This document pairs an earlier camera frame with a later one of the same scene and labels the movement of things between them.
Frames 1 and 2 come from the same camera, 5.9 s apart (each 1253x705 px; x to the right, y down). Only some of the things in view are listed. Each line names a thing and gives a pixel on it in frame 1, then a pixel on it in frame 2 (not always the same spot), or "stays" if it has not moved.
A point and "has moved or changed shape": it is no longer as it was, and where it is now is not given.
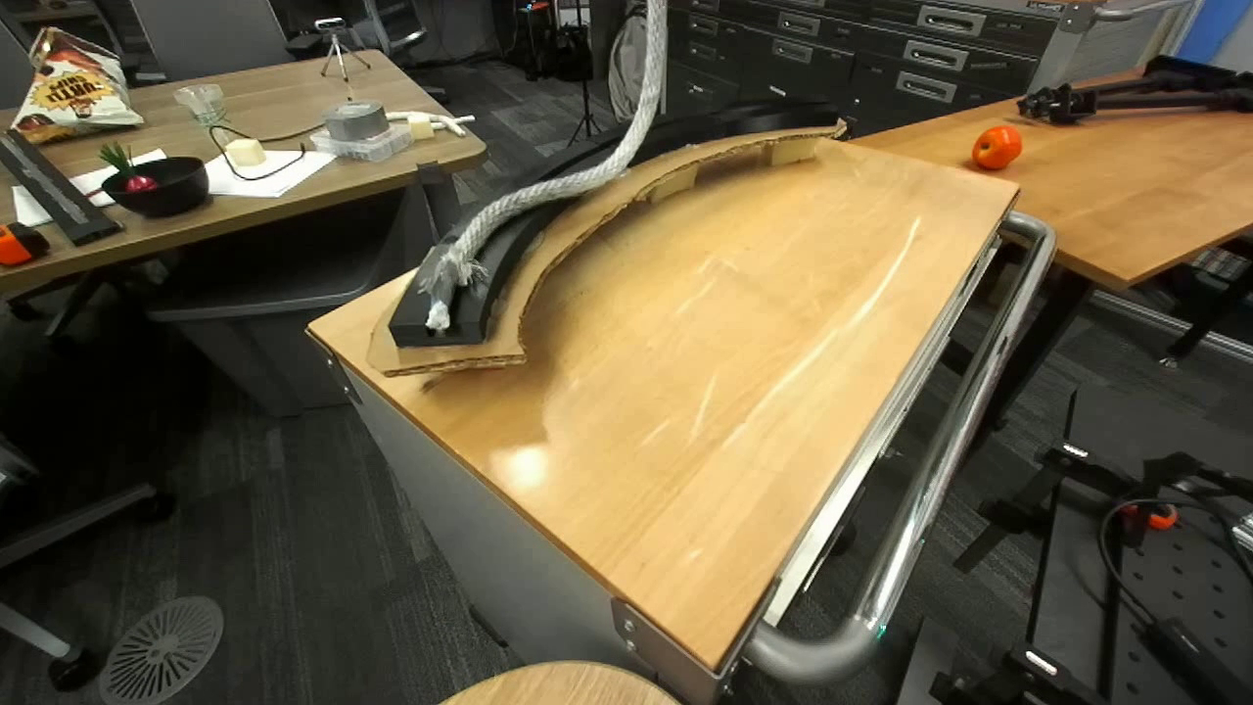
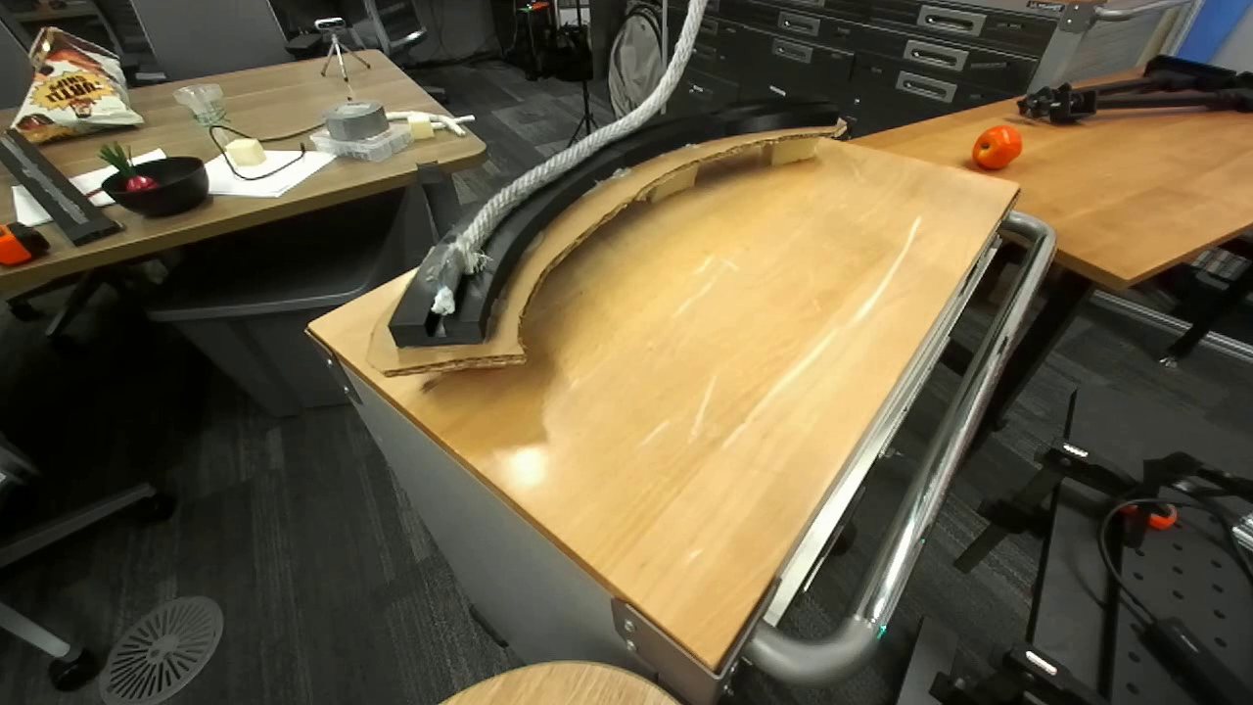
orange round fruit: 995,145 stays
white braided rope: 454,264 has moved or changed shape
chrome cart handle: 941,480 stays
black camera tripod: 1159,85 stays
